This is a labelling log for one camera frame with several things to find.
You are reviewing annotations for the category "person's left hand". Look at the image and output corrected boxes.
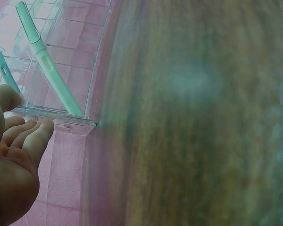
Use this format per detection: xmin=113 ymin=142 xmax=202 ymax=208
xmin=0 ymin=84 xmax=55 ymax=226

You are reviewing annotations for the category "clear plastic organizer box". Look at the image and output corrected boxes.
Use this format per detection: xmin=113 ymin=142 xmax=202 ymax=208
xmin=0 ymin=0 xmax=114 ymax=137

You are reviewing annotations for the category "mint green pen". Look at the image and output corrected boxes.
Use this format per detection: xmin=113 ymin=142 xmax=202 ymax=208
xmin=15 ymin=0 xmax=83 ymax=116
xmin=0 ymin=22 xmax=21 ymax=95

